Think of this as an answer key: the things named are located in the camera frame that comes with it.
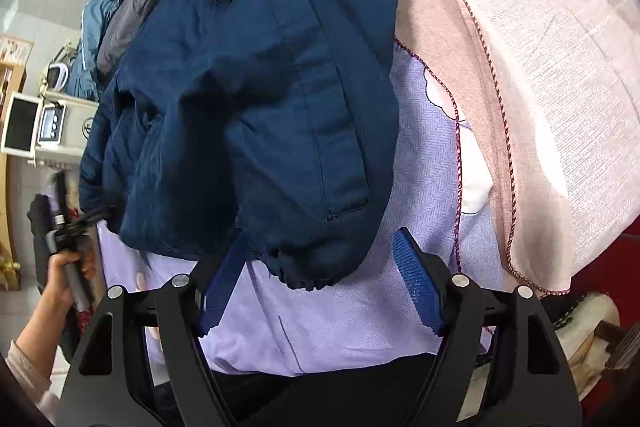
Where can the wooden shelf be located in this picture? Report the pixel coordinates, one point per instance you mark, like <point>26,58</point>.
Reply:
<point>9,187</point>

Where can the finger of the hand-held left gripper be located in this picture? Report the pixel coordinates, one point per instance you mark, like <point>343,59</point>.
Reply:
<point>95,217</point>

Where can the small digital display device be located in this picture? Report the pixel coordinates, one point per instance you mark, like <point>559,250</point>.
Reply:
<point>51,123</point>

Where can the white appliance cabinet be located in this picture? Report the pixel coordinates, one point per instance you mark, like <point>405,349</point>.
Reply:
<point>70,147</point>

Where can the white framed screen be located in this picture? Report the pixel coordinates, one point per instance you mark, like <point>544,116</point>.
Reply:
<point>21,123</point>

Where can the navy blue padded jacket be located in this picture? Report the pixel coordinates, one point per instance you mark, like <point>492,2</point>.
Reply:
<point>250,107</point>

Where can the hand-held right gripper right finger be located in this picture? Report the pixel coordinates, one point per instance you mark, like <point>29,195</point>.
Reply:
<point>415,282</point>

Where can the person's left hand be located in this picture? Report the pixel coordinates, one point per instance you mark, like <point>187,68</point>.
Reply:
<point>60,274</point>

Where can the white printed cloth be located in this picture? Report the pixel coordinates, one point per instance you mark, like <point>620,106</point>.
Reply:
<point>565,82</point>

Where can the pink blanket with stitched edge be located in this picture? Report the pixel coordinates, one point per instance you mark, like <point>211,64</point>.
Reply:
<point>440,22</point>

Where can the person's left forearm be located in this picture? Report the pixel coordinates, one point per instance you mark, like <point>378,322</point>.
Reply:
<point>30,347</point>

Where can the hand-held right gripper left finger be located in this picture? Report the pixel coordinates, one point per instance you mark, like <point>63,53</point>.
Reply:
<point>220,287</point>

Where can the lavender bed sheet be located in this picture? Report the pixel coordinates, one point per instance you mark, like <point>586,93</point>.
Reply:
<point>345,307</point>

